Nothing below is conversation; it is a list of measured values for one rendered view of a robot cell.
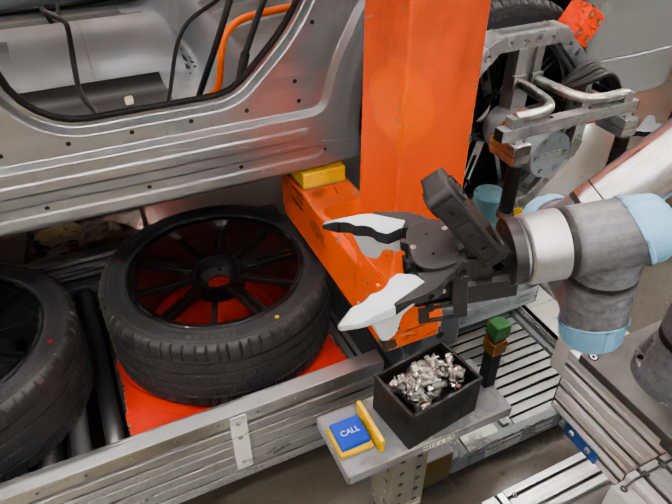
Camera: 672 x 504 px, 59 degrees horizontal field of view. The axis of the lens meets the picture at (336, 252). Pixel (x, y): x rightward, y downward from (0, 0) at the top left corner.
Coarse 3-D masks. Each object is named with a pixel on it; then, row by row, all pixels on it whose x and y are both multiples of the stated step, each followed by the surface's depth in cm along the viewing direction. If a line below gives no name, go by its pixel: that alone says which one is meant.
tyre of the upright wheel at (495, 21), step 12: (492, 0) 148; (504, 0) 148; (516, 0) 149; (528, 0) 151; (540, 0) 152; (492, 12) 147; (504, 12) 149; (516, 12) 150; (528, 12) 152; (540, 12) 154; (552, 12) 156; (492, 24) 149; (504, 24) 151; (516, 24) 153; (360, 120) 173; (360, 132) 177
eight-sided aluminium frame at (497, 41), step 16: (496, 32) 146; (512, 32) 148; (528, 32) 146; (544, 32) 147; (560, 32) 149; (496, 48) 143; (512, 48) 146; (528, 48) 148; (560, 48) 158; (576, 48) 155; (576, 64) 158; (576, 128) 173; (576, 144) 176; (528, 176) 182; (544, 176) 179; (528, 192) 180
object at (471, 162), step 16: (544, 64) 169; (560, 64) 168; (480, 80) 161; (560, 80) 172; (480, 96) 165; (528, 96) 187; (480, 128) 176; (480, 144) 174; (480, 160) 195; (496, 160) 181; (464, 176) 179; (480, 176) 189; (496, 176) 186
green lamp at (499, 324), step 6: (492, 318) 132; (498, 318) 132; (504, 318) 132; (492, 324) 131; (498, 324) 131; (504, 324) 131; (510, 324) 131; (486, 330) 134; (492, 330) 131; (498, 330) 130; (504, 330) 130; (510, 330) 131; (492, 336) 132; (498, 336) 131; (504, 336) 132
